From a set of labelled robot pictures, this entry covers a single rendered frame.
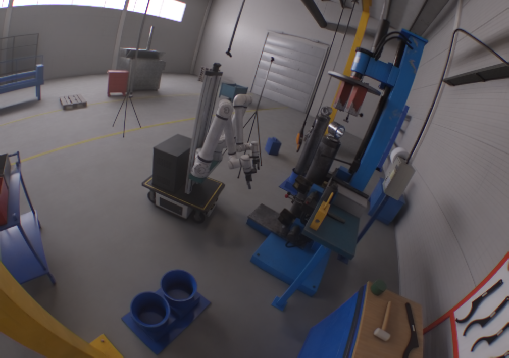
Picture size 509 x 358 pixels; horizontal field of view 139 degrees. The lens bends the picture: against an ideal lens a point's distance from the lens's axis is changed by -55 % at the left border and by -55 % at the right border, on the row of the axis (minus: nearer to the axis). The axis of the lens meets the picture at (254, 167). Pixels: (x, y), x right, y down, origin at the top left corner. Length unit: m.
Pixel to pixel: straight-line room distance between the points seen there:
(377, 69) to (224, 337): 2.81
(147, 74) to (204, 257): 7.86
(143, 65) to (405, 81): 8.45
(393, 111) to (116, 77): 7.75
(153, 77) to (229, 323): 8.78
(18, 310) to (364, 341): 1.53
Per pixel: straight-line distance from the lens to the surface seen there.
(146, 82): 9.21
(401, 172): 2.45
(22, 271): 2.40
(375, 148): 2.17
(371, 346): 1.40
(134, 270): 2.29
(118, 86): 8.11
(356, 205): 1.90
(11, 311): 0.86
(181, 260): 2.35
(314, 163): 2.29
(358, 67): 2.18
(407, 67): 2.20
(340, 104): 2.36
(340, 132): 2.29
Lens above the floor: 1.95
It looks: 27 degrees down
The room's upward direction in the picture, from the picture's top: 18 degrees clockwise
